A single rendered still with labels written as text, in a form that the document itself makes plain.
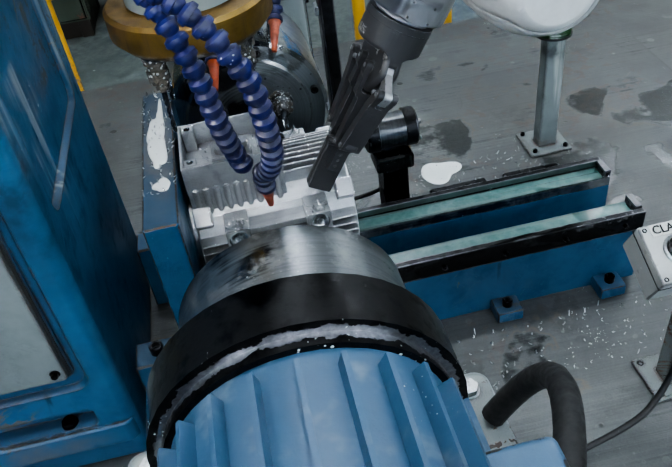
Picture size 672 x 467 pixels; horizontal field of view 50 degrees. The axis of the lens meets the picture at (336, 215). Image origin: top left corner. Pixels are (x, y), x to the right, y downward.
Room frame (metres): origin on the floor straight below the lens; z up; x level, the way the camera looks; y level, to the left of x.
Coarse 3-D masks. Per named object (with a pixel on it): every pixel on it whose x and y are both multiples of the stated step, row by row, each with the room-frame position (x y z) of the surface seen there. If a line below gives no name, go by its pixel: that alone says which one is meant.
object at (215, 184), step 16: (192, 128) 0.80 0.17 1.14; (208, 128) 0.81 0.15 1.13; (240, 128) 0.81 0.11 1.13; (192, 144) 0.79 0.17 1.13; (208, 144) 0.80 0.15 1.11; (256, 144) 0.79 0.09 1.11; (192, 160) 0.72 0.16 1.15; (208, 160) 0.76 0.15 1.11; (224, 160) 0.72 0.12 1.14; (256, 160) 0.72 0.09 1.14; (192, 176) 0.71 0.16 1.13; (208, 176) 0.71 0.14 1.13; (224, 176) 0.71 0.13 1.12; (240, 176) 0.72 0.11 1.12; (192, 192) 0.71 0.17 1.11; (208, 192) 0.71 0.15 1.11; (224, 192) 0.71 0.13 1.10; (240, 192) 0.71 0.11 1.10; (256, 192) 0.72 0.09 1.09; (192, 208) 0.71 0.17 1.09
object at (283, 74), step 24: (264, 24) 1.05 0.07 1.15; (288, 24) 1.11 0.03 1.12; (264, 48) 0.98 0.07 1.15; (288, 48) 0.99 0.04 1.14; (264, 72) 0.98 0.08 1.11; (288, 72) 0.98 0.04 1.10; (312, 72) 0.99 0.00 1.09; (192, 96) 0.97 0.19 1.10; (240, 96) 0.97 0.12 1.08; (288, 96) 0.97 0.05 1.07; (312, 96) 0.99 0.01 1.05; (192, 120) 0.96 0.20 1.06; (288, 120) 0.91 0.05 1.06; (312, 120) 0.99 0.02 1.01
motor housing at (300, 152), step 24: (288, 144) 0.78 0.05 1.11; (312, 144) 0.78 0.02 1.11; (288, 168) 0.74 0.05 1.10; (288, 192) 0.72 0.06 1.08; (312, 192) 0.72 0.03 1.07; (216, 216) 0.70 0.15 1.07; (264, 216) 0.70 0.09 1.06; (288, 216) 0.69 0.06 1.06; (336, 216) 0.69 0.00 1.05; (216, 240) 0.68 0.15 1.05
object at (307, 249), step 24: (264, 240) 0.54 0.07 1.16; (288, 240) 0.53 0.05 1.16; (312, 240) 0.53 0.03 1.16; (336, 240) 0.54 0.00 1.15; (360, 240) 0.55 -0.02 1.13; (216, 264) 0.53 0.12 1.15; (240, 264) 0.52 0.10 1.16; (264, 264) 0.51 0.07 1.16; (288, 264) 0.50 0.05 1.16; (312, 264) 0.50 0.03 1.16; (336, 264) 0.50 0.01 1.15; (360, 264) 0.51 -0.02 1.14; (384, 264) 0.53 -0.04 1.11; (192, 288) 0.53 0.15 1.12; (216, 288) 0.50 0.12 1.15; (240, 288) 0.49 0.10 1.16; (192, 312) 0.50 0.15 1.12
